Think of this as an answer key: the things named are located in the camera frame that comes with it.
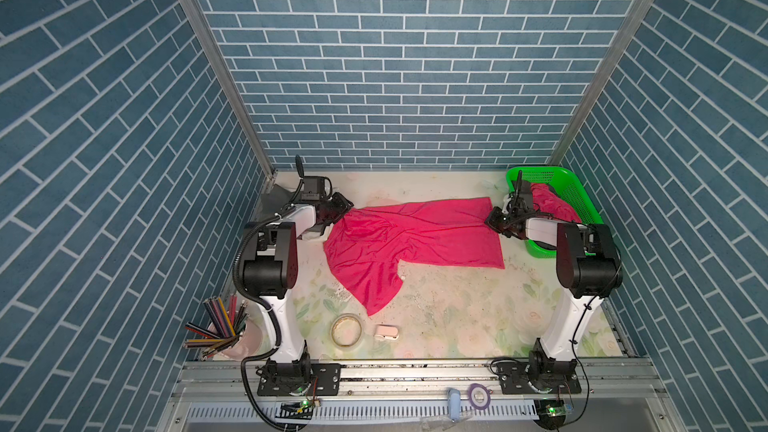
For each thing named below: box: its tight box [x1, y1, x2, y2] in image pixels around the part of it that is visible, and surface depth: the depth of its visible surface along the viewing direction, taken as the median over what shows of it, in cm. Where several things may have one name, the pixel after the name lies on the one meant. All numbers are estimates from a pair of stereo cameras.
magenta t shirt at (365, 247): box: [324, 197, 505, 316], surface depth 101 cm
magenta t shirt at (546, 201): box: [530, 183, 582, 223], surface depth 101 cm
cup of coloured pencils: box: [183, 294, 263, 361], surface depth 73 cm
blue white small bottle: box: [448, 388, 461, 422], surface depth 70 cm
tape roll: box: [330, 313, 363, 349], surface depth 83 cm
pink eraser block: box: [374, 324, 399, 340], surface depth 82 cm
